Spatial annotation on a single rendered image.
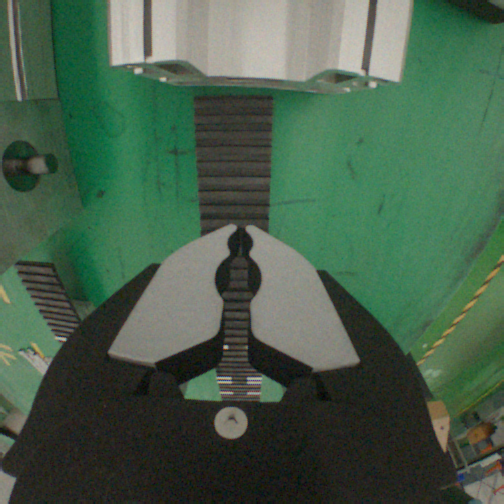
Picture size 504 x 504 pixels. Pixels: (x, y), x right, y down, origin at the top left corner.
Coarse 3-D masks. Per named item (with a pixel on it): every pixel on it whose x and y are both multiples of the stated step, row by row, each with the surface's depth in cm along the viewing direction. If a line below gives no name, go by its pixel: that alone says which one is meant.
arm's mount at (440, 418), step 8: (440, 400) 41; (432, 408) 39; (440, 408) 39; (432, 416) 38; (440, 416) 38; (448, 416) 37; (440, 424) 37; (448, 424) 37; (440, 432) 36; (440, 440) 36
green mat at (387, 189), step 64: (64, 0) 9; (64, 64) 12; (448, 64) 12; (128, 128) 15; (192, 128) 15; (320, 128) 15; (384, 128) 15; (448, 128) 14; (128, 192) 17; (192, 192) 17; (320, 192) 17; (384, 192) 17; (448, 192) 17; (64, 256) 20; (128, 256) 20; (320, 256) 20; (384, 256) 20; (448, 256) 20; (0, 320) 27; (384, 320) 25; (0, 384) 42; (192, 384) 32
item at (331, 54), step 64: (128, 0) 5; (192, 0) 6; (256, 0) 8; (320, 0) 7; (384, 0) 5; (128, 64) 6; (192, 64) 7; (256, 64) 9; (320, 64) 7; (384, 64) 6
